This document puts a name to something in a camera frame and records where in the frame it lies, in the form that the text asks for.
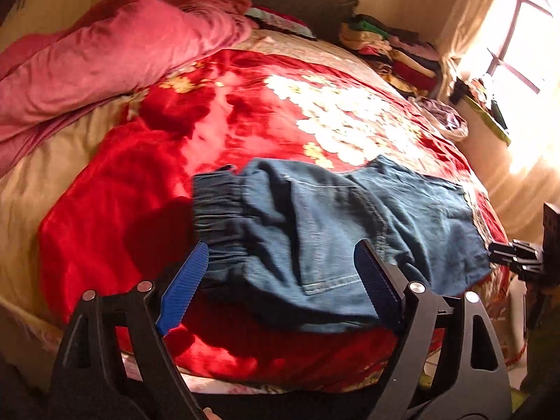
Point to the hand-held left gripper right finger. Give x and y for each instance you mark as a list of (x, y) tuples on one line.
[(375, 282)]

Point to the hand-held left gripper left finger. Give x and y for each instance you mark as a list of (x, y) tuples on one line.
[(186, 286)]

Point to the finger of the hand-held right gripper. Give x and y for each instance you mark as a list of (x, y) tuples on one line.
[(514, 247), (518, 266)]

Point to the blue denim pants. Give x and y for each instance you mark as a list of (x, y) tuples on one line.
[(332, 227)]

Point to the red floral blanket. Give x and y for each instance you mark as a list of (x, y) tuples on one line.
[(131, 210)]

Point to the plastic bag of clothes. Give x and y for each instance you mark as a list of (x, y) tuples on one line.
[(446, 118)]

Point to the window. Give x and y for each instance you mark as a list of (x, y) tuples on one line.
[(525, 39)]

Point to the pile of folded clothes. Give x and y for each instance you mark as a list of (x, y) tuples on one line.
[(402, 57)]

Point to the cream curtain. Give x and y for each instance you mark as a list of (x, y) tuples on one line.
[(468, 17)]

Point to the pink quilt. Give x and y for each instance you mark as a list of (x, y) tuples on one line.
[(109, 52)]

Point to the floral pillow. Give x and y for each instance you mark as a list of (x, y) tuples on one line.
[(284, 22)]

